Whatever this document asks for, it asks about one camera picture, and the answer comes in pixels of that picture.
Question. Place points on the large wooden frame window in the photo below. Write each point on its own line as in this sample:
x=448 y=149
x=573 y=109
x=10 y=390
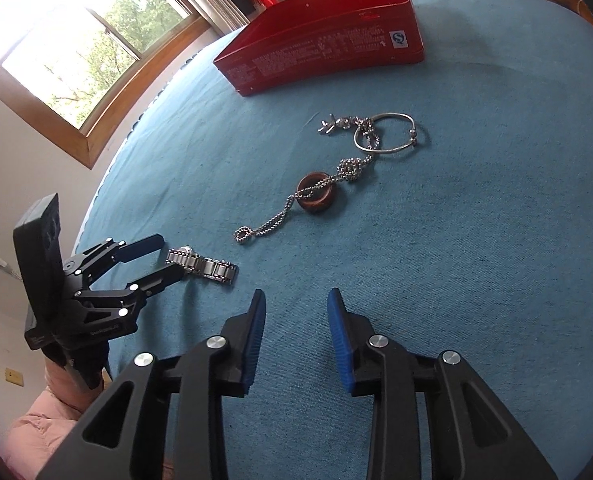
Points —
x=126 y=105

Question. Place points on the silver metal wristwatch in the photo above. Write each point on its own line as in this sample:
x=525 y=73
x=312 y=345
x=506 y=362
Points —
x=211 y=267

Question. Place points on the yellow wall outlet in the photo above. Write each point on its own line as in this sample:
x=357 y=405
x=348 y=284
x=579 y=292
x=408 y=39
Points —
x=14 y=376

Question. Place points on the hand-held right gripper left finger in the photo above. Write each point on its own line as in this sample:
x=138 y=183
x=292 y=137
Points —
x=254 y=345

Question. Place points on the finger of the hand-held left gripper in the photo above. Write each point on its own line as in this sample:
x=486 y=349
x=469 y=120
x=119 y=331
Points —
x=161 y=280
x=144 y=245

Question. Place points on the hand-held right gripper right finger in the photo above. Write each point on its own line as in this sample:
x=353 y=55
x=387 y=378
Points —
x=339 y=345

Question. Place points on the red rectangular box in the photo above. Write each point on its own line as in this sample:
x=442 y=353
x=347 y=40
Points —
x=316 y=55

